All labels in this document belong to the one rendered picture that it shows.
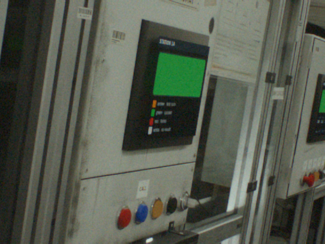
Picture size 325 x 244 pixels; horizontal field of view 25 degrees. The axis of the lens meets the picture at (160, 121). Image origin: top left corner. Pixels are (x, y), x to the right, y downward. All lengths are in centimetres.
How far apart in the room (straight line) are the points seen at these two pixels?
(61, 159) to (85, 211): 10
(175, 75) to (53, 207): 32
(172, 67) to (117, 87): 14
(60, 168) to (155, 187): 29
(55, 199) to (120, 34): 25
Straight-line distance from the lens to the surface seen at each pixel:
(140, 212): 122
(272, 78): 180
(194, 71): 128
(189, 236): 136
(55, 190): 102
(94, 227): 111
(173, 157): 132
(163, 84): 117
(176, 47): 120
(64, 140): 102
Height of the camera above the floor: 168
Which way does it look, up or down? 5 degrees down
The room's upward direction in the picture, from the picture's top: 9 degrees clockwise
